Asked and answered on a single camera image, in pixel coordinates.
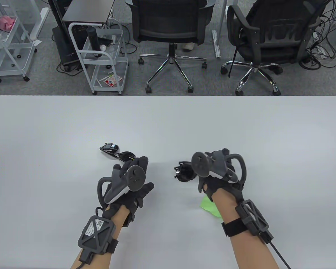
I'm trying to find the red white packet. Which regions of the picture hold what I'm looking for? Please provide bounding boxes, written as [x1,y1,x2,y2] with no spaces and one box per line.
[103,74,123,87]

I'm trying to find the white metal shelf cart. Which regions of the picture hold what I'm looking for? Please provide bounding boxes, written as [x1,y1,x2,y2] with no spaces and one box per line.
[0,0,37,83]

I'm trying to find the black caged tracker white label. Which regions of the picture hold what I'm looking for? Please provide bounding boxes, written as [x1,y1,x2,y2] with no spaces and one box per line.
[78,215,119,264]

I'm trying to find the tangle of black cables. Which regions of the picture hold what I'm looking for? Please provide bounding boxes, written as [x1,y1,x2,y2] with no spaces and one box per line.
[298,0,336,70]

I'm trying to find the white desk leg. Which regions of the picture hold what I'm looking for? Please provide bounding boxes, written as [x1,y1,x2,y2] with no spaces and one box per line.
[211,0,228,59]
[30,7,50,41]

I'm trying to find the person's right forearm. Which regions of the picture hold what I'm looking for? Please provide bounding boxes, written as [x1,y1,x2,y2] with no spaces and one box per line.
[211,191,280,269]

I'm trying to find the pink cloth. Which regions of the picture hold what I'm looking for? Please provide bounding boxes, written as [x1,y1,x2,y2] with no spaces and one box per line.
[0,13,17,32]

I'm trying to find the person's left forearm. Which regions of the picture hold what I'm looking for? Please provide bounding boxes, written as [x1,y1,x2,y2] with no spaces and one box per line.
[70,205,129,269]

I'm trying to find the black square sunglasses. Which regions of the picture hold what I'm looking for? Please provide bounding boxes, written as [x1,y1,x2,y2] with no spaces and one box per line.
[174,161,199,182]

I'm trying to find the black cylindrical bottle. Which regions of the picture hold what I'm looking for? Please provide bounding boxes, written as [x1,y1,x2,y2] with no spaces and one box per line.
[86,27,103,58]

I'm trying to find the small black device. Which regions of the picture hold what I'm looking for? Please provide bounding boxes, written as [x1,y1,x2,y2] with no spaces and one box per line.
[97,36,114,47]

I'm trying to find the dark brown side table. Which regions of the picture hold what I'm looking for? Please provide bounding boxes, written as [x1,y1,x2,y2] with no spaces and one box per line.
[61,0,116,26]

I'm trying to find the black caged tracker with strap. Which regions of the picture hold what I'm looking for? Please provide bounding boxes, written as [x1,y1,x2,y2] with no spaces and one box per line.
[222,200,274,244]

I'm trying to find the black mesh office chair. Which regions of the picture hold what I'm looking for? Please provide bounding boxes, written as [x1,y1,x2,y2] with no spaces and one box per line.
[220,0,326,96]
[130,0,214,94]

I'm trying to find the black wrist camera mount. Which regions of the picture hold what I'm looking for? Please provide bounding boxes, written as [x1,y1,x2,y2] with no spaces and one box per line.
[123,196,139,228]

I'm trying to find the thin black tracker cable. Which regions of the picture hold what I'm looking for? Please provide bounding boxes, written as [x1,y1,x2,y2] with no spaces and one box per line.
[269,241,292,269]

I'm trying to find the white power strip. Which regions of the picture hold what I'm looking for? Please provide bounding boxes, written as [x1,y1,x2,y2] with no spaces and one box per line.
[311,42,329,59]

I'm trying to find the black computer tower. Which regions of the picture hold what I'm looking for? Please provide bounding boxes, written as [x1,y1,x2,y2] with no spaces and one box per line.
[52,25,83,71]

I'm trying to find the green microfibre cloth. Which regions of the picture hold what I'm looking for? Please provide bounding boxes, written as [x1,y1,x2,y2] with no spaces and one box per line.
[200,196,224,224]

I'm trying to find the person's right hand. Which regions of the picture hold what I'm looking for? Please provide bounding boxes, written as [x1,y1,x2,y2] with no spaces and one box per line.
[198,148,245,207]

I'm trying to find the person's left hand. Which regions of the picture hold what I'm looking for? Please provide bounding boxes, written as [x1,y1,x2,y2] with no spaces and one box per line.
[102,156,154,222]

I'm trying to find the black aviator sunglasses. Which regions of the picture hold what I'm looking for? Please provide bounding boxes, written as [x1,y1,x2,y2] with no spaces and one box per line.
[99,143,136,164]

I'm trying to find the white cart with curved handle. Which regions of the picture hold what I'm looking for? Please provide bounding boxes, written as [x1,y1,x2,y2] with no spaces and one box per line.
[68,20,129,96]

